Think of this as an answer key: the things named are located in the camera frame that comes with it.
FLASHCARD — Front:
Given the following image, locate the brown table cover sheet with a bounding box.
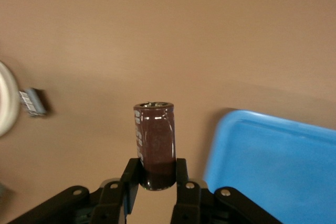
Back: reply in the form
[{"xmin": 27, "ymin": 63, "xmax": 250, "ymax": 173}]
[{"xmin": 0, "ymin": 0, "xmax": 336, "ymax": 224}]

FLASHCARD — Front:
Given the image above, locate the blue plastic tray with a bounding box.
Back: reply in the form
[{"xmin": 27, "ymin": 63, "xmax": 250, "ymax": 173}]
[{"xmin": 203, "ymin": 108, "xmax": 336, "ymax": 224}]

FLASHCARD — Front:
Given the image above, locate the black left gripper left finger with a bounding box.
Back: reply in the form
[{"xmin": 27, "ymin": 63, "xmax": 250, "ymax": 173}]
[{"xmin": 5, "ymin": 157, "xmax": 145, "ymax": 224}]

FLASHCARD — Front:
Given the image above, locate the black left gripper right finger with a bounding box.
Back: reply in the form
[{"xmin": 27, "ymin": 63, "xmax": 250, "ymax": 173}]
[{"xmin": 170, "ymin": 157, "xmax": 284, "ymax": 224}]

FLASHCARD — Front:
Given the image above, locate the white curved plastic bracket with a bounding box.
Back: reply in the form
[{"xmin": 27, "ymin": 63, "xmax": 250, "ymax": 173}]
[{"xmin": 0, "ymin": 60, "xmax": 20, "ymax": 138}]

